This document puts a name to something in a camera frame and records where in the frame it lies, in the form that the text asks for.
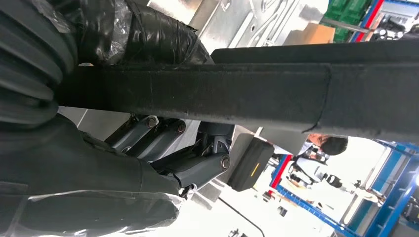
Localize black case with yellow label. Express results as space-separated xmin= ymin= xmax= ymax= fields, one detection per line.
xmin=226 ymin=137 xmax=275 ymax=193

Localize grey case with yellow label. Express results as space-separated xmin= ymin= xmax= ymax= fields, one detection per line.
xmin=234 ymin=125 xmax=308 ymax=156

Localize stamped sheet metal panel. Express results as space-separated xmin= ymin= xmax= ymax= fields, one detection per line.
xmin=147 ymin=0 xmax=330 ymax=55

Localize person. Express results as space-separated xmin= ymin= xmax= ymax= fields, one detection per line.
xmin=288 ymin=134 xmax=349 ymax=186

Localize brown cardboard box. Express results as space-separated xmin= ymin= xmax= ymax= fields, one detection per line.
xmin=283 ymin=22 xmax=336 ymax=46

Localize green plastic crates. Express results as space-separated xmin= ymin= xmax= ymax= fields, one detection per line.
xmin=322 ymin=0 xmax=374 ymax=43

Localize black cable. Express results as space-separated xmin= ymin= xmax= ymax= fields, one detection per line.
xmin=217 ymin=196 xmax=266 ymax=237

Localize blue metal frame rack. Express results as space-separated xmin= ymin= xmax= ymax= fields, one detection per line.
xmin=270 ymin=140 xmax=419 ymax=237

